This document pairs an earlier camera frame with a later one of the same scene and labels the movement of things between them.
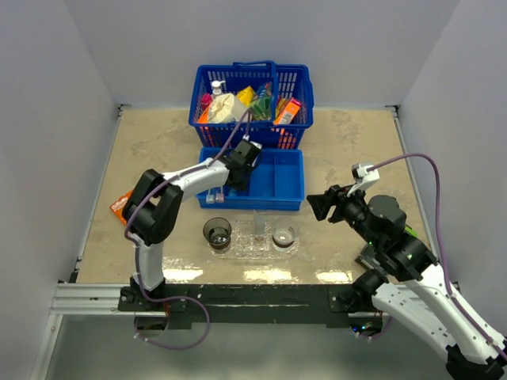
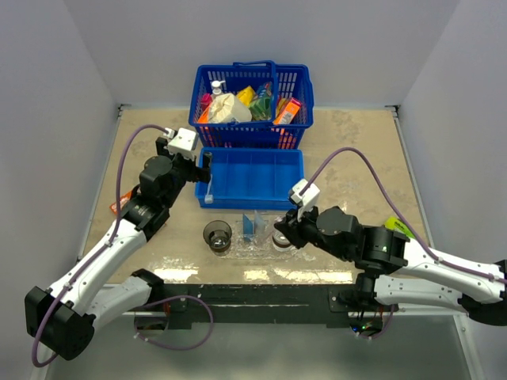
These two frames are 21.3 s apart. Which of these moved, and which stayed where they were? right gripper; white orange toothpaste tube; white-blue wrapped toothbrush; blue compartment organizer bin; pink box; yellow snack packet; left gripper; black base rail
Moved: left gripper; right gripper
Stayed: yellow snack packet; white-blue wrapped toothbrush; black base rail; white orange toothpaste tube; blue compartment organizer bin; pink box
